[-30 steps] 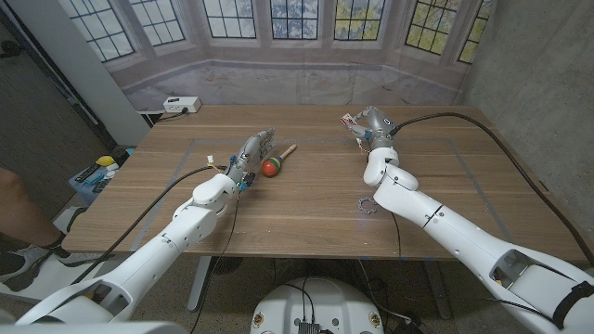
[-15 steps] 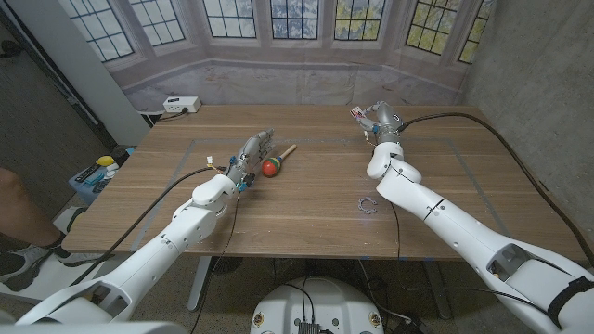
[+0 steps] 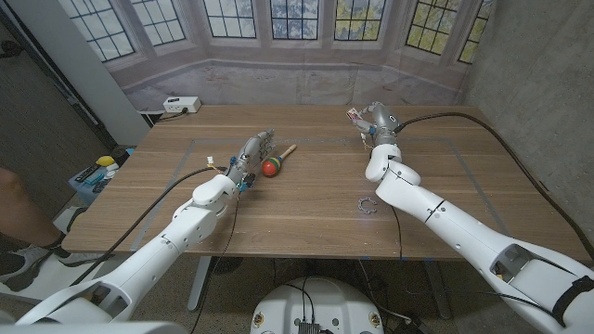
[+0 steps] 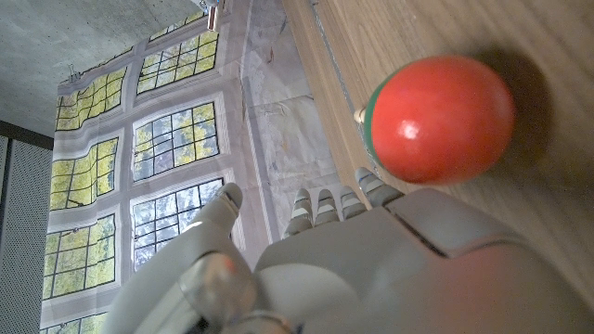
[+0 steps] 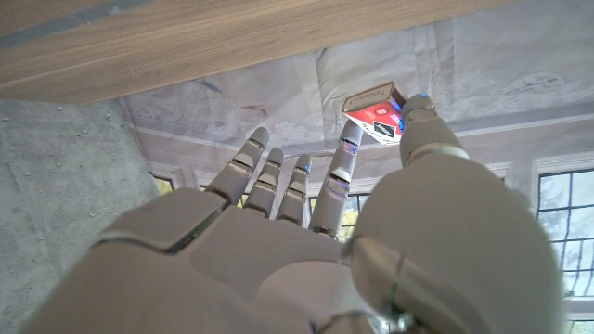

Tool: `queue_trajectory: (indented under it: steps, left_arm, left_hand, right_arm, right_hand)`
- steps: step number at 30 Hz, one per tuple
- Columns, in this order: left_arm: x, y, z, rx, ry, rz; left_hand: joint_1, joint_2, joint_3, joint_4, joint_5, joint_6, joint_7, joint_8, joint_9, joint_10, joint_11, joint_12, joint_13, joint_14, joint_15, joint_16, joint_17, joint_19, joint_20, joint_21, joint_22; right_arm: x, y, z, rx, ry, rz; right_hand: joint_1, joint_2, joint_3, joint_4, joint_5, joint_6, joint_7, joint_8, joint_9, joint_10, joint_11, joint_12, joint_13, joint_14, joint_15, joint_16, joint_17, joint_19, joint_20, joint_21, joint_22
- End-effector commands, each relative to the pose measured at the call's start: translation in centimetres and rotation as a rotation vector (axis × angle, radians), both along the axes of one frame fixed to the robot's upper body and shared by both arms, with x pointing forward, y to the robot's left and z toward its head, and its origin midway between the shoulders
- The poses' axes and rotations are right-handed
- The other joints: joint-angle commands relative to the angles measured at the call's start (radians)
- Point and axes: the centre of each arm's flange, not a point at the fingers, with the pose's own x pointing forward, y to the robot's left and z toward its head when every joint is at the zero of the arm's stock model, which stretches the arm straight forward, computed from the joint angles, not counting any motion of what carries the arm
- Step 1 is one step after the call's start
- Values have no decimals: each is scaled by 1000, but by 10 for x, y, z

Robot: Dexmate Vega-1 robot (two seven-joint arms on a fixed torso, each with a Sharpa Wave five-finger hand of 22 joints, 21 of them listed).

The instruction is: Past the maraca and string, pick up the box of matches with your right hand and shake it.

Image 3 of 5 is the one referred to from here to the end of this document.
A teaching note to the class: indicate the printed window backdrop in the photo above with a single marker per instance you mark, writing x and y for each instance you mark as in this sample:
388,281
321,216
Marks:
287,83

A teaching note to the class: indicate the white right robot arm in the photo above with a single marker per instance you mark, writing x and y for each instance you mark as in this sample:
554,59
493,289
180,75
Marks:
464,232

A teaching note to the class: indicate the grey and black sneaker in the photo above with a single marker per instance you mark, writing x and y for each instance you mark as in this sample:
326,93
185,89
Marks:
23,271

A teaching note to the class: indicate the grey table leg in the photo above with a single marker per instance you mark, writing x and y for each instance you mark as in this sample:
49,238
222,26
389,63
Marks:
436,287

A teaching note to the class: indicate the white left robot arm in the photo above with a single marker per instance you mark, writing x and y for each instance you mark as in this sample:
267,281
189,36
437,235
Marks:
153,250

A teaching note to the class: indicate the person's bare leg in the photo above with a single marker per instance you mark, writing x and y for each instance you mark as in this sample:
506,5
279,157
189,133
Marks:
23,213

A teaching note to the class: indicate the blue storage bin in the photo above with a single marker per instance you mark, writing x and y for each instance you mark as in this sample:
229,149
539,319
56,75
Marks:
88,185

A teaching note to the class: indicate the white table leg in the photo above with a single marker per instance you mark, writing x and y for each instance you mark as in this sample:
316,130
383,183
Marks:
199,283

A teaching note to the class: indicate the yellow round object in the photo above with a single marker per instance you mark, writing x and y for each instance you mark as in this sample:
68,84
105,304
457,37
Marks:
105,161

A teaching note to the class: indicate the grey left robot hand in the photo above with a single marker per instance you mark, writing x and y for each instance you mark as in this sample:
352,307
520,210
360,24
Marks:
248,153

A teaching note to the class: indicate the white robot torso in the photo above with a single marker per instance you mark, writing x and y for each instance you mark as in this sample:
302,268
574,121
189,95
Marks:
320,301

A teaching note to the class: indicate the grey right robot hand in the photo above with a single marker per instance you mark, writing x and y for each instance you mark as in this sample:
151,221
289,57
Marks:
383,123

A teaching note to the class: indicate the red matchbox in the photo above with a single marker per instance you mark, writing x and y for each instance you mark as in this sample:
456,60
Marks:
353,114

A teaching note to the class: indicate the black round fan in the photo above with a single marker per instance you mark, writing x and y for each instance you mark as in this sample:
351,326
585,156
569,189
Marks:
226,264

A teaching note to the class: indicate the colourful wooden maraca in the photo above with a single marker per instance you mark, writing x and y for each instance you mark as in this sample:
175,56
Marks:
271,167

